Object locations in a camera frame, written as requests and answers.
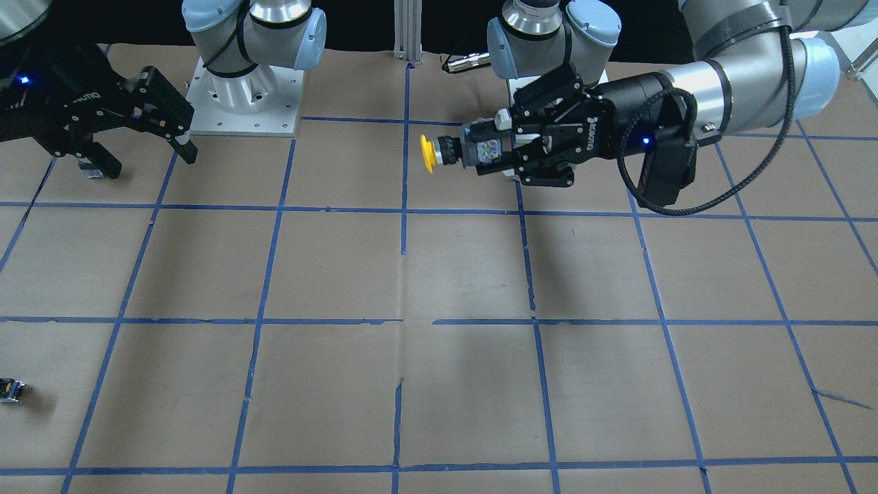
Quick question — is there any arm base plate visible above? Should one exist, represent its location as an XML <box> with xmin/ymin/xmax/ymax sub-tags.
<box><xmin>186</xmin><ymin>59</ymin><xmax>307</xmax><ymax>137</ymax></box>

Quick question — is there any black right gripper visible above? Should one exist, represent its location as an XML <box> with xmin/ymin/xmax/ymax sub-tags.
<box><xmin>1</xmin><ymin>41</ymin><xmax>198</xmax><ymax>179</ymax></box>

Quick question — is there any yellow push button switch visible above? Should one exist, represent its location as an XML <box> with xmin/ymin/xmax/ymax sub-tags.
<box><xmin>419</xmin><ymin>134</ymin><xmax>503</xmax><ymax>173</ymax></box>

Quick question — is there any aluminium frame post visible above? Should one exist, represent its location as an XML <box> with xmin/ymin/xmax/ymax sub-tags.
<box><xmin>393</xmin><ymin>0</ymin><xmax>423</xmax><ymax>66</ymax></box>

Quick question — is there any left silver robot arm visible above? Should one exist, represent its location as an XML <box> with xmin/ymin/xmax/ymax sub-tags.
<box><xmin>421</xmin><ymin>1</ymin><xmax>876</xmax><ymax>205</ymax></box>

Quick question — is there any red push button switch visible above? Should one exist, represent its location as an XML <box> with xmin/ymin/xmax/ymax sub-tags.
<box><xmin>78</xmin><ymin>161</ymin><xmax>106</xmax><ymax>180</ymax></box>

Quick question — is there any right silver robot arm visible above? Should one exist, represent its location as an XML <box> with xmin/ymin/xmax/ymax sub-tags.
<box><xmin>1</xmin><ymin>1</ymin><xmax>327</xmax><ymax>179</ymax></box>

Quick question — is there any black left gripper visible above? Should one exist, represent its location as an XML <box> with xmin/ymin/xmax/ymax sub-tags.
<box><xmin>464</xmin><ymin>64</ymin><xmax>676</xmax><ymax>187</ymax></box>

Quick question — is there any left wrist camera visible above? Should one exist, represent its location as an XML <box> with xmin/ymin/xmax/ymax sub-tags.
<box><xmin>637</xmin><ymin>126</ymin><xmax>697</xmax><ymax>207</ymax></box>

